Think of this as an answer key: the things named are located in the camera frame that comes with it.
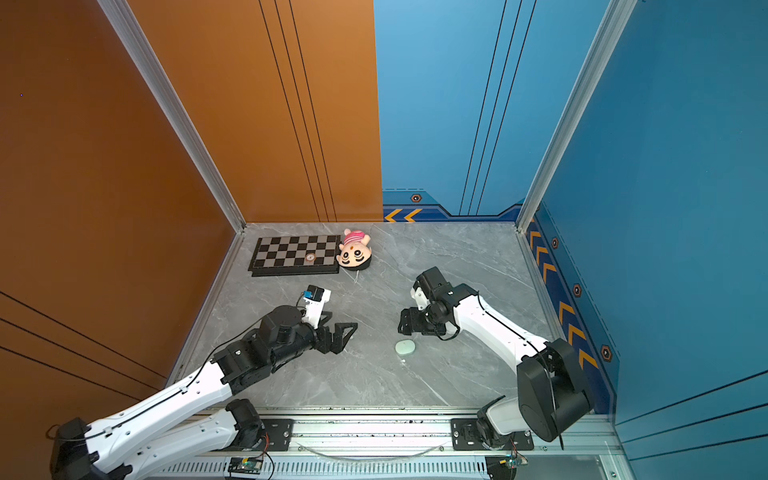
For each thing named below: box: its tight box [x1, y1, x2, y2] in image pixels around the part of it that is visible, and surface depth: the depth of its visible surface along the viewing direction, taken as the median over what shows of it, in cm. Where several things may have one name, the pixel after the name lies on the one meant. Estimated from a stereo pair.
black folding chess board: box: [248, 235, 341, 277], surface depth 108 cm
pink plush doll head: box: [336, 228, 372, 271], surface depth 104 cm
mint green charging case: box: [394, 339, 417, 356], surface depth 88 cm
